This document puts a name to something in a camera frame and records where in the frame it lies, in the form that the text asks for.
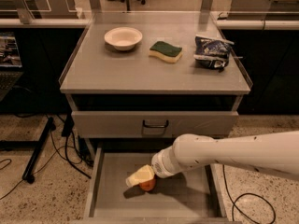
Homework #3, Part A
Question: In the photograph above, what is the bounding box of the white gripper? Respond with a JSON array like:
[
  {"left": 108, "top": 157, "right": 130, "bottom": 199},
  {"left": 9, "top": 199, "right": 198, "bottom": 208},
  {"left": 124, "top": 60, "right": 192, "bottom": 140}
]
[{"left": 125, "top": 147, "right": 181, "bottom": 188}]

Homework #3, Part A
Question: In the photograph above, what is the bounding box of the orange fruit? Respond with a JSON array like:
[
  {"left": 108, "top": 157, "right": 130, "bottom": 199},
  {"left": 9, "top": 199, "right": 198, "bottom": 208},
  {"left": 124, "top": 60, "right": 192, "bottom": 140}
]
[{"left": 139, "top": 178, "right": 156, "bottom": 191}]

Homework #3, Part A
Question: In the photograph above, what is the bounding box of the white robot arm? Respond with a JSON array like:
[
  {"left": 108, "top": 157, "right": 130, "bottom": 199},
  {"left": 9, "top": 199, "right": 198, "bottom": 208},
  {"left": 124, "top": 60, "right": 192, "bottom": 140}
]
[{"left": 126, "top": 131, "right": 299, "bottom": 187}]

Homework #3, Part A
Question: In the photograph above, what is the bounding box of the open middle drawer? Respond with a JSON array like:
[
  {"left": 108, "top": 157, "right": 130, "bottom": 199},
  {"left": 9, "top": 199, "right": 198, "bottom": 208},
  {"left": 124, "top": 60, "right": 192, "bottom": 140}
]
[{"left": 71, "top": 148, "right": 240, "bottom": 224}]

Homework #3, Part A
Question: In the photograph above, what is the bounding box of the closed top drawer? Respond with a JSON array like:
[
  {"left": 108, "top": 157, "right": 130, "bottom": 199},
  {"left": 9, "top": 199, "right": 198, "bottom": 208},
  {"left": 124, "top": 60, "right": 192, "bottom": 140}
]
[{"left": 72, "top": 111, "right": 238, "bottom": 138}]

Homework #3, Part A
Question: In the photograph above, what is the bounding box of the grey cabinet with counter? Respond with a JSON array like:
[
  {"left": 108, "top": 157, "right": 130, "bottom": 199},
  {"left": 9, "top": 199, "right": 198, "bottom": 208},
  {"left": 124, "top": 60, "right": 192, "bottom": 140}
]
[{"left": 59, "top": 10, "right": 253, "bottom": 161}]

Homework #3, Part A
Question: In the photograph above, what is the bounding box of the black desk leg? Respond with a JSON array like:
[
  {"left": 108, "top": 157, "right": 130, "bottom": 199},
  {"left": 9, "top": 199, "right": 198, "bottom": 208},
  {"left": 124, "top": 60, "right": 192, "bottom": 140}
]
[{"left": 0, "top": 118, "right": 55, "bottom": 184}]

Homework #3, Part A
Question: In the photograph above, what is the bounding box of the green yellow sponge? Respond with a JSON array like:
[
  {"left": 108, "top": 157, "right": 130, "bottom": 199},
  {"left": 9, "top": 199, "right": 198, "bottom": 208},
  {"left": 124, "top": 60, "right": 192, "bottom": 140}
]
[{"left": 149, "top": 41, "right": 182, "bottom": 63}]

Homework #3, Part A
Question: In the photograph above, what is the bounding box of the white bowl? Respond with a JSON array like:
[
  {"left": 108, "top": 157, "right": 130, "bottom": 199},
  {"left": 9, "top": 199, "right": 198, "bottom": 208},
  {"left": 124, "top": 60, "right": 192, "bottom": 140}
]
[{"left": 104, "top": 27, "right": 143, "bottom": 51}]

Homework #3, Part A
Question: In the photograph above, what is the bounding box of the blue chip bag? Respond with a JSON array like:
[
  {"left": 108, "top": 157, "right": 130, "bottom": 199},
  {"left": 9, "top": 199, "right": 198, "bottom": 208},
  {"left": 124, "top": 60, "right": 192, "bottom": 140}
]
[{"left": 193, "top": 35, "right": 235, "bottom": 70}]

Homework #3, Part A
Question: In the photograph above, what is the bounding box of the laptop keyboard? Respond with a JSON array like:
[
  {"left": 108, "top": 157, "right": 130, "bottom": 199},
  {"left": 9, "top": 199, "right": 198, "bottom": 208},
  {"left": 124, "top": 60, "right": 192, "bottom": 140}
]
[{"left": 0, "top": 71, "right": 22, "bottom": 101}]

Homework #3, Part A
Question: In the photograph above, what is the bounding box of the black drawer handle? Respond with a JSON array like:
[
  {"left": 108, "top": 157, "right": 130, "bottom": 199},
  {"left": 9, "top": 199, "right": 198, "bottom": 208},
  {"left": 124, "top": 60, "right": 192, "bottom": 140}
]
[{"left": 142, "top": 120, "right": 169, "bottom": 129}]

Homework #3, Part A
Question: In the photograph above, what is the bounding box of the black floor cables left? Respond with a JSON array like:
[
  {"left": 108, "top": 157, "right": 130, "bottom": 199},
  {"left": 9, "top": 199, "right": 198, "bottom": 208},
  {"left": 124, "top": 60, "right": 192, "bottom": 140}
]
[{"left": 0, "top": 114, "right": 94, "bottom": 201}]

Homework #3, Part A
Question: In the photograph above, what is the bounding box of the black floor cable right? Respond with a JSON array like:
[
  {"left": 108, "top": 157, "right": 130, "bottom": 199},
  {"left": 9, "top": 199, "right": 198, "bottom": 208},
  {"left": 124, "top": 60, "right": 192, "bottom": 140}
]
[{"left": 221, "top": 164, "right": 278, "bottom": 224}]

